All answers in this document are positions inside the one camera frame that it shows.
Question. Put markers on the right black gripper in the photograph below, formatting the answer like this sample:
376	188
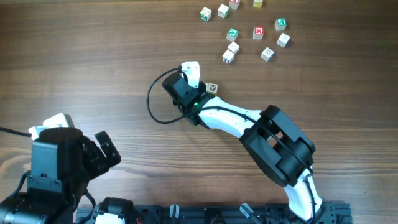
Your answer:
175	101

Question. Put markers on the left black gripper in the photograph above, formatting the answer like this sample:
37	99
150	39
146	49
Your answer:
94	155

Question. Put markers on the wooden block yellow side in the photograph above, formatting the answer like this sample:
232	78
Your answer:
211	88

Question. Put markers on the wooden block green letter Y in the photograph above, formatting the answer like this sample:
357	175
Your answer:
232	34

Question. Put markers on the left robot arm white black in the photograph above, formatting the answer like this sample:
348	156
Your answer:
64	161

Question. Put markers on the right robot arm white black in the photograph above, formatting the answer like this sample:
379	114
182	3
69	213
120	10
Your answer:
278	147

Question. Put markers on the wooden block red edge lower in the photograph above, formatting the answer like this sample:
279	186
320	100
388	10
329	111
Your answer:
228	57

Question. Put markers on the wooden block red edge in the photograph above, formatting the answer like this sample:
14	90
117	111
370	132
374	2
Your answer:
234	4
228	57

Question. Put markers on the wooden block plain middle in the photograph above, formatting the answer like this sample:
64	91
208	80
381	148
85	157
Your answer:
233	47

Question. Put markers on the wooden block plain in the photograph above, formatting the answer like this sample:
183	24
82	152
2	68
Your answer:
223	11
267	54
233	47

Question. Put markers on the wooden block green corner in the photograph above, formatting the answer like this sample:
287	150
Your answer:
205	14

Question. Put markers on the wooden block plain top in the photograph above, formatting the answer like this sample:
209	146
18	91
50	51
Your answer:
223	11

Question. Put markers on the wooden block plain lower right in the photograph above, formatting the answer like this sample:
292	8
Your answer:
267	54

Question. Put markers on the wooden block red letter M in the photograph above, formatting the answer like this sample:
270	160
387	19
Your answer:
258	33

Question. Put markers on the wooden block red top edge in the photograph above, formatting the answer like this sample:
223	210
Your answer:
234	4

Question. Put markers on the wooden block far right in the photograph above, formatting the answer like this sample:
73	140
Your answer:
283	40

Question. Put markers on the wooden block green letter right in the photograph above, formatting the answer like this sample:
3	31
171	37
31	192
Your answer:
280	24

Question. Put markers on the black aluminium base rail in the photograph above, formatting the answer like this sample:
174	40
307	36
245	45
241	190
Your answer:
335	213

